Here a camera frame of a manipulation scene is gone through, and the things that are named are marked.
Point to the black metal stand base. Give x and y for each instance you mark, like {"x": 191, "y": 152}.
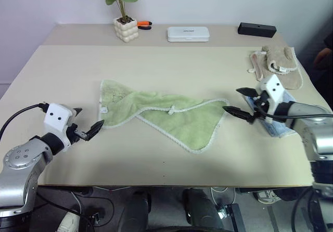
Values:
{"x": 232, "y": 216}

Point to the white shoe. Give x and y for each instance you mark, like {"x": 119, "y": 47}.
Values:
{"x": 68, "y": 222}

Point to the black rectangular box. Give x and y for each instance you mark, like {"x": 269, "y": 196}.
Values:
{"x": 257, "y": 29}

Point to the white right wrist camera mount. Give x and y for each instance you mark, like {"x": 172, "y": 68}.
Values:
{"x": 273, "y": 89}

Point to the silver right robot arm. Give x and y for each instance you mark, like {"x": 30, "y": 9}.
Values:
{"x": 308, "y": 110}

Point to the cream cloth with pink stripe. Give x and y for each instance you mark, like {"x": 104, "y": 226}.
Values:
{"x": 256, "y": 64}

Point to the blue cloth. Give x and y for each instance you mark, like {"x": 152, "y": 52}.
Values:
{"x": 277, "y": 128}

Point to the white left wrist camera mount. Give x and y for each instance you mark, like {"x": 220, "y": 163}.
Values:
{"x": 57, "y": 117}

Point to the white bubble plant pot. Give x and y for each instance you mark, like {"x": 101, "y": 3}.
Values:
{"x": 126, "y": 31}

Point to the beige terry towel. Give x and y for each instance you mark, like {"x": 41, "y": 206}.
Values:
{"x": 281, "y": 57}

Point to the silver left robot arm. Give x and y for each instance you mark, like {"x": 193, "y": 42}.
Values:
{"x": 23, "y": 159}

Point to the dark rounded shape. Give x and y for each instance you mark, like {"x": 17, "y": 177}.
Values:
{"x": 201, "y": 211}
{"x": 138, "y": 211}

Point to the person in dark clothes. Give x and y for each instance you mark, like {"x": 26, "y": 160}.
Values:
{"x": 325, "y": 57}

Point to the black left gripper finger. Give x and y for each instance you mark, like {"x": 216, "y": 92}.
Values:
{"x": 94, "y": 129}
{"x": 78, "y": 111}

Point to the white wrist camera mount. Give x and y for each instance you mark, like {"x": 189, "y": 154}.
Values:
{"x": 57, "y": 117}
{"x": 273, "y": 89}

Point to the light green towel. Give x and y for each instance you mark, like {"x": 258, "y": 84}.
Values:
{"x": 179, "y": 122}

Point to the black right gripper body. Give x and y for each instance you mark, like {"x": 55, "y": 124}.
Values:
{"x": 262, "y": 104}

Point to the white flat plastic case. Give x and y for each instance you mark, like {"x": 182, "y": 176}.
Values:
{"x": 187, "y": 33}

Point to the white grey sneaker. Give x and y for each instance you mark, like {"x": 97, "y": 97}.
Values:
{"x": 266, "y": 196}

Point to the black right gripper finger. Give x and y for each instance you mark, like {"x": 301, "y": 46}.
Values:
{"x": 239, "y": 113}
{"x": 247, "y": 91}

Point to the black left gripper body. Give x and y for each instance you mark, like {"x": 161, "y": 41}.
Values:
{"x": 74, "y": 135}

